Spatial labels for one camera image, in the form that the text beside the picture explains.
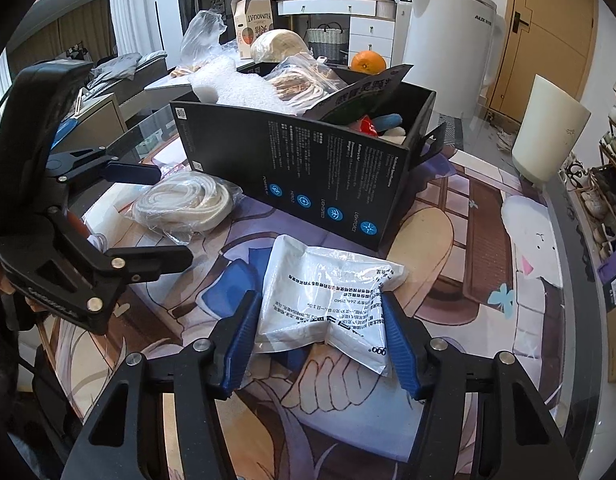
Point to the red packet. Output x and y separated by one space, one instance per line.
368 125

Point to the printed cartoon mat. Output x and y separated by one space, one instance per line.
463 260

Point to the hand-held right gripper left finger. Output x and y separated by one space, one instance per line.
238 355

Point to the orange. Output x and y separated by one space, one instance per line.
368 62

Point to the row of shoes on rack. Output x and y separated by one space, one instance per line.
595 205

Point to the white cylindrical bin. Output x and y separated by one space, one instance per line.
548 130

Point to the cardboard fruit box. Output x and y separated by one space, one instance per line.
248 25

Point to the black cardboard box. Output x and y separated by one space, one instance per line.
288 160

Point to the white desk with drawers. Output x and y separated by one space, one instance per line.
363 30

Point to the wooden shoe rack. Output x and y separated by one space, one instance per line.
605 180

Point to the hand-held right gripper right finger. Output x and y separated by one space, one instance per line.
398 355

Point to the wrapped napa cabbage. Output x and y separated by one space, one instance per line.
278 45

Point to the brown cardboard box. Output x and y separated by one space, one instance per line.
615 330

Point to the green and black packet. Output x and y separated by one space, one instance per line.
358 95

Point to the grey wicker basket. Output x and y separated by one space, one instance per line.
328 42

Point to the wooden door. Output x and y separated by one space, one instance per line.
548 20

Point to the white foam sheet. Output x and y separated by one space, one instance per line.
228 85

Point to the shoes on floor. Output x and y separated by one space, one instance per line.
500 135

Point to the white and blue plush toy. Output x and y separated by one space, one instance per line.
388 121

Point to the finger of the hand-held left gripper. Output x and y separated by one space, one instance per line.
153 260
135 173

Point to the clear plastic bag with food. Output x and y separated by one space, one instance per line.
203 35

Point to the white printed plastic packet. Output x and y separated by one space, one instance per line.
318 300

